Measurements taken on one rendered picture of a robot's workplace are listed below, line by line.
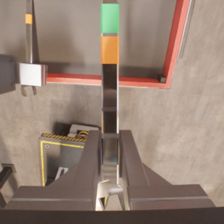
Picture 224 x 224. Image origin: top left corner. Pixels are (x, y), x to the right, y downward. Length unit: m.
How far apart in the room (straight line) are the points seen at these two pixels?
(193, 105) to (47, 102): 1.37
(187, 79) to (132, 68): 1.14
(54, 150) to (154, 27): 1.22
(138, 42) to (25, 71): 0.29
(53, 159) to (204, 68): 1.53
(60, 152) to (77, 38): 1.13
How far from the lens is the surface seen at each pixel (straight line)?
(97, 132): 0.15
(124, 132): 0.15
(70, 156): 1.45
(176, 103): 1.61
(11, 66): 0.25
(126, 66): 0.45
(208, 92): 1.70
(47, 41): 0.46
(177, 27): 0.43
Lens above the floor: 1.34
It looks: 62 degrees down
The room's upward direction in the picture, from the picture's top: 178 degrees clockwise
